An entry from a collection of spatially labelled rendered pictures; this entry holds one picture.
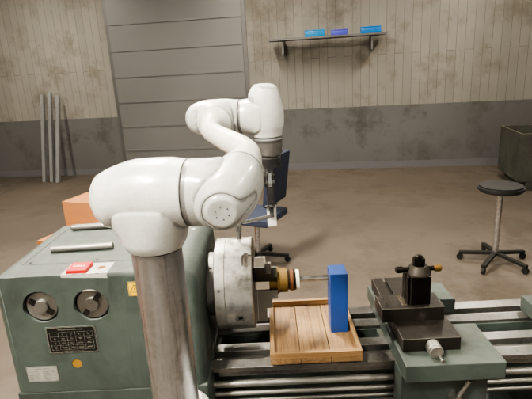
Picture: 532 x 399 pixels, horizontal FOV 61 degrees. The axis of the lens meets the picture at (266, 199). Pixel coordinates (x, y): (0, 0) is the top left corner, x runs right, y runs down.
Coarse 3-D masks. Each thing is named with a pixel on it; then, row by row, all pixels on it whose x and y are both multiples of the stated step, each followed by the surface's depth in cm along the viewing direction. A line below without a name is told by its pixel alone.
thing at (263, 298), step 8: (256, 296) 157; (264, 296) 157; (272, 296) 157; (256, 304) 157; (264, 304) 157; (272, 304) 157; (256, 312) 157; (264, 312) 157; (256, 320) 156; (264, 320) 156
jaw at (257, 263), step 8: (248, 256) 148; (248, 264) 147; (256, 264) 148; (264, 264) 153; (256, 272) 150; (264, 272) 151; (272, 272) 155; (256, 280) 155; (264, 280) 155; (272, 280) 156
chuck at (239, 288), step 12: (228, 240) 156; (240, 240) 155; (252, 240) 158; (228, 252) 149; (240, 252) 149; (252, 252) 153; (228, 264) 146; (240, 264) 146; (228, 276) 145; (240, 276) 145; (252, 276) 145; (228, 288) 144; (240, 288) 144; (252, 288) 144; (228, 300) 144; (240, 300) 144; (252, 300) 144; (228, 312) 146; (240, 312) 146; (252, 312) 146; (228, 324) 149; (240, 324) 150; (252, 324) 150
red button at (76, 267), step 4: (72, 264) 135; (76, 264) 134; (80, 264) 134; (84, 264) 134; (88, 264) 134; (92, 264) 136; (68, 268) 132; (72, 268) 132; (76, 268) 132; (80, 268) 132; (84, 268) 131; (88, 268) 133; (68, 272) 131; (72, 272) 131; (76, 272) 131; (80, 272) 131; (84, 272) 131
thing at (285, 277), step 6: (282, 270) 158; (288, 270) 159; (294, 270) 158; (282, 276) 156; (288, 276) 156; (294, 276) 156; (270, 282) 157; (276, 282) 157; (282, 282) 155; (288, 282) 156; (294, 282) 156; (270, 288) 158; (276, 288) 158; (282, 288) 156; (288, 288) 157; (294, 288) 157
